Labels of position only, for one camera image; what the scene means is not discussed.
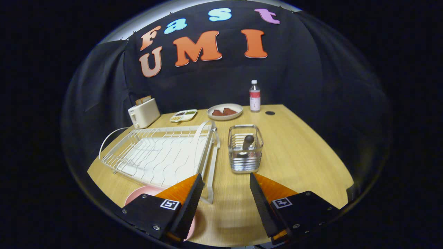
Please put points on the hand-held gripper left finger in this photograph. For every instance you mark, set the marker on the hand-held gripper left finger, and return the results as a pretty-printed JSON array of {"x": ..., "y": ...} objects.
[{"x": 190, "y": 207}]

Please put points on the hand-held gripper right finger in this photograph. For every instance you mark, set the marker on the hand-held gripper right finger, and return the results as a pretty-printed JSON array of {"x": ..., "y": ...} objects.
[{"x": 264, "y": 207}]

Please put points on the pink plate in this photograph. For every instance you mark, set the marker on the pink plate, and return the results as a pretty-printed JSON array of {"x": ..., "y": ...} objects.
[{"x": 142, "y": 193}]

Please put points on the white divided condiment dish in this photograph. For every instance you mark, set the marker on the white divided condiment dish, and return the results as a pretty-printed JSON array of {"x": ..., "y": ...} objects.
[{"x": 183, "y": 116}]

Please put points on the white round food plate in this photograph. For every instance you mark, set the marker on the white round food plate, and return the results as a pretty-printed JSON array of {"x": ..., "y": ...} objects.
[{"x": 225, "y": 117}]

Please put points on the red meat pieces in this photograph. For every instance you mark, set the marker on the red meat pieces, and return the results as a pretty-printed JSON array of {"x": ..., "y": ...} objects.
[{"x": 224, "y": 111}]

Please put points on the white toaster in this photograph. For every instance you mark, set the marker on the white toaster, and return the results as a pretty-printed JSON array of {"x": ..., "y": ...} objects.
[{"x": 143, "y": 114}]

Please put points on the clear plastic water bottle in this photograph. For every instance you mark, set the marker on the clear plastic water bottle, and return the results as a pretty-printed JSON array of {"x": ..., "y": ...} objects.
[{"x": 255, "y": 98}]

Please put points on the brown toast slices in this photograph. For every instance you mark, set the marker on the brown toast slices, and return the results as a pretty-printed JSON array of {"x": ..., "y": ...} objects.
[{"x": 143, "y": 100}]

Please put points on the black backdrop cloth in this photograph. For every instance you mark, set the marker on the black backdrop cloth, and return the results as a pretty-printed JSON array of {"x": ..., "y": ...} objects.
[{"x": 207, "y": 83}]

